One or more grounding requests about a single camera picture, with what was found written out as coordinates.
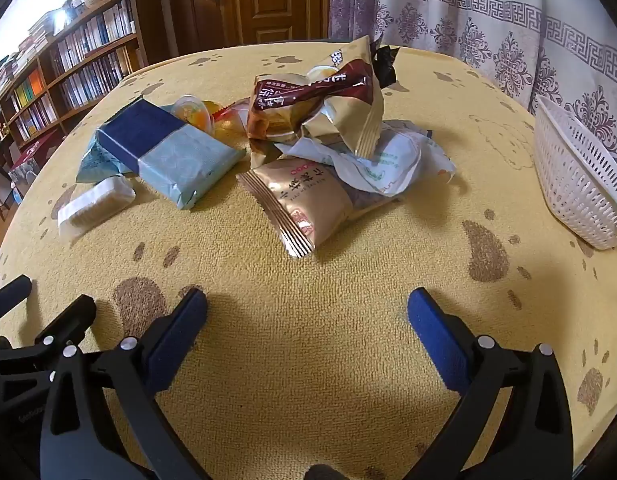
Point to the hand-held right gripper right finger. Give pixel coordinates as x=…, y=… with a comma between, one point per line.
x=438, y=340

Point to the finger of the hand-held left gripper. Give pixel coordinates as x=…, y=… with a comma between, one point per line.
x=11, y=294
x=71, y=317

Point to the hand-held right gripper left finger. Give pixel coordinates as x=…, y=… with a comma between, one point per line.
x=181, y=332

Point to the white pastry packet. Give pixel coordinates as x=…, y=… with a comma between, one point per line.
x=96, y=205

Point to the light blue snack packet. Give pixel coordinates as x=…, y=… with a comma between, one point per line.
x=91, y=162

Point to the two-tone blue snack packet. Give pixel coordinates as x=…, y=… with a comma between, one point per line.
x=178, y=160

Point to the small gold snack packet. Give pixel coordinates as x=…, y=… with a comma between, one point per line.
x=298, y=195

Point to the white packet green print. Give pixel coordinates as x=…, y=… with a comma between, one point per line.
x=388, y=160

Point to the white plastic basket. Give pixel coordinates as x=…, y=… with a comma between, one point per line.
x=573, y=180

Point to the clear candy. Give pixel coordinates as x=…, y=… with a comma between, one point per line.
x=229, y=120

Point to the orange jelly cup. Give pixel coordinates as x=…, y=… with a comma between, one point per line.
x=196, y=115

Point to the large gold brown snack bag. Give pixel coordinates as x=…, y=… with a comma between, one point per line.
x=338, y=110

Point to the dark purple candy wrapper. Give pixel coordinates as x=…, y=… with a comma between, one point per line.
x=388, y=65

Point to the yellow paw print mat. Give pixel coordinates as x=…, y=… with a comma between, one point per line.
x=313, y=270

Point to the dark red cardboard box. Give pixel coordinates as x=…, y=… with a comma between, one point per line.
x=36, y=152

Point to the wooden bookshelf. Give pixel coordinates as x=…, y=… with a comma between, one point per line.
x=48, y=67

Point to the rows of shelved books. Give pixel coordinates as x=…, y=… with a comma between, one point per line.
x=98, y=60

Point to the white purple patterned curtain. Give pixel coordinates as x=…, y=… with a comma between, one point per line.
x=488, y=0

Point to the brown wooden door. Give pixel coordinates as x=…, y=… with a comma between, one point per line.
x=268, y=0

